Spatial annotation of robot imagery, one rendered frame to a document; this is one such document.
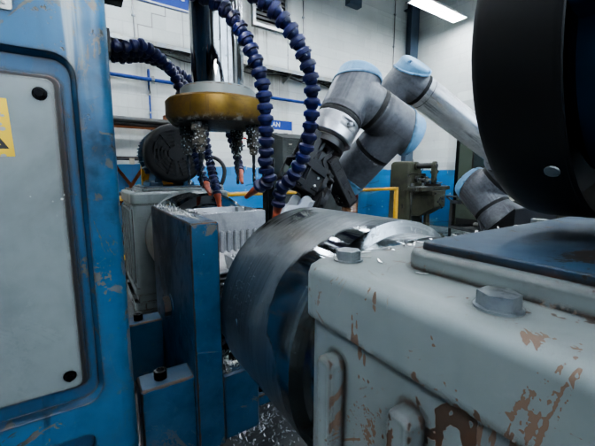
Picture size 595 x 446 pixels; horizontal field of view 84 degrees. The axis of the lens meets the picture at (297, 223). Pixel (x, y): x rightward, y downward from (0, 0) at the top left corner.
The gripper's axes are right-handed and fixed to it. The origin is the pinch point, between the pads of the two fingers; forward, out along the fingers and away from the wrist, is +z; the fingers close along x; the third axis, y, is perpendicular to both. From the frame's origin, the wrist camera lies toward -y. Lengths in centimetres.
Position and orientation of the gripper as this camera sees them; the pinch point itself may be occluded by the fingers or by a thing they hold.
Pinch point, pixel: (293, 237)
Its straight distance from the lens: 63.7
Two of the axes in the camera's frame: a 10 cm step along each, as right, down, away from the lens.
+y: -7.3, -4.3, -5.3
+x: 5.4, 1.2, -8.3
